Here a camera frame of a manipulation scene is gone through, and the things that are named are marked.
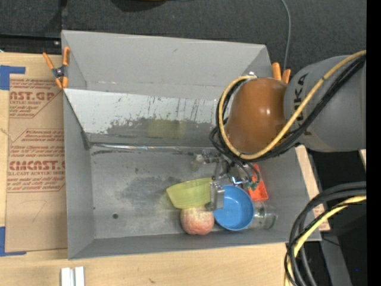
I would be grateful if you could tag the grey metal bin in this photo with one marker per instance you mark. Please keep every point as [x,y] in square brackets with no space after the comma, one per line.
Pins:
[134,171]

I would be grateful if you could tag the brown cardboard board, red print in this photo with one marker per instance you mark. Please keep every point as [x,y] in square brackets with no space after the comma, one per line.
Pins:
[35,147]

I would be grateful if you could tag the yellow-green plastic bowl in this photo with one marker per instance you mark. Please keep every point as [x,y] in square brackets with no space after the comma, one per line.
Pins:
[187,193]

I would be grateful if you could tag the blue plastic bowl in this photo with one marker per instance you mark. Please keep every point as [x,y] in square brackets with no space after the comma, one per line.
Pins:
[235,210]

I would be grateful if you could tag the pink-yellow apple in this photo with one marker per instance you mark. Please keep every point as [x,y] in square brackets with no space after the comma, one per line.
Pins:
[197,221]

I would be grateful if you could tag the orange flat block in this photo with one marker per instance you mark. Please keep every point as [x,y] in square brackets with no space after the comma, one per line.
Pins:
[258,193]

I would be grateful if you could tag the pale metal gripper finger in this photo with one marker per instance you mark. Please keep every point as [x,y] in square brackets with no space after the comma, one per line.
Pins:
[197,162]
[218,196]

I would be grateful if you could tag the clear glass cup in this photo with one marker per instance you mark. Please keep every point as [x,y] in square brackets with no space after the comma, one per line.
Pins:
[265,216]

